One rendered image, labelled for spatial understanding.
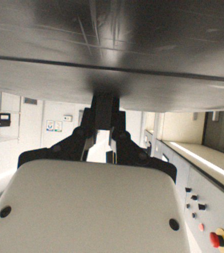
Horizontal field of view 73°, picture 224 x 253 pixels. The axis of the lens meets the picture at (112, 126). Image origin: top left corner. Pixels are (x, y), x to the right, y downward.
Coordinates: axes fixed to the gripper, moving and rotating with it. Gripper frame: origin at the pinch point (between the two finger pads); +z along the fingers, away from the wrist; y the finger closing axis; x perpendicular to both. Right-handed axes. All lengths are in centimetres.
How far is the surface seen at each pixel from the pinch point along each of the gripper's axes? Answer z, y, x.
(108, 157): 77, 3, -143
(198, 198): 11, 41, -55
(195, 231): 0, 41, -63
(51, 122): 291, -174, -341
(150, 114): 216, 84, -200
